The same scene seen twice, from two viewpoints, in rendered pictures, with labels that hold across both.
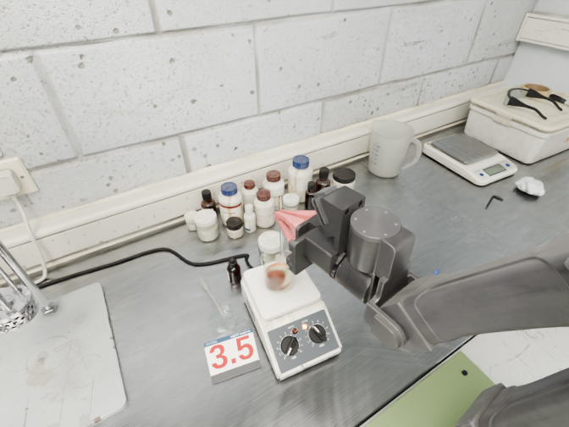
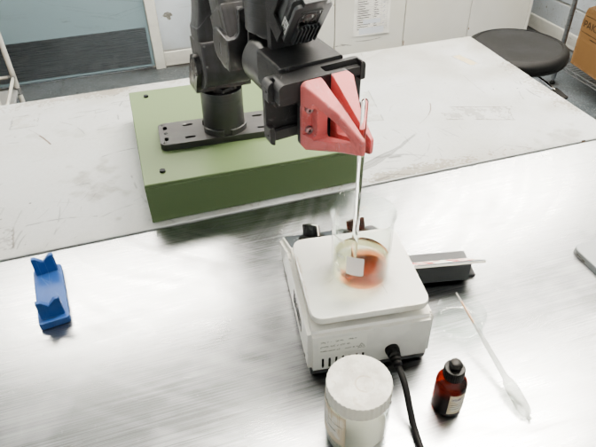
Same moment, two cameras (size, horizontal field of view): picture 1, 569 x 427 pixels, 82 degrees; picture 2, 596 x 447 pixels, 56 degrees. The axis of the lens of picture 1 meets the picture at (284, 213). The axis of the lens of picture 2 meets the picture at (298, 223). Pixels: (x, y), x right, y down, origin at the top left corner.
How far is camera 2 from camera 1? 0.83 m
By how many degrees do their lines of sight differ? 99
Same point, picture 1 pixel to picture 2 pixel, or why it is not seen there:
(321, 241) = (322, 47)
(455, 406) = (197, 157)
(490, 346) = (77, 231)
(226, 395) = (443, 241)
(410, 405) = (242, 162)
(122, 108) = not seen: outside the picture
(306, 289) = (314, 254)
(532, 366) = (56, 209)
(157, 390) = (539, 258)
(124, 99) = not seen: outside the picture
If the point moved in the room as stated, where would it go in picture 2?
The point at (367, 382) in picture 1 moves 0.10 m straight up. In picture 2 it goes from (262, 226) to (257, 166)
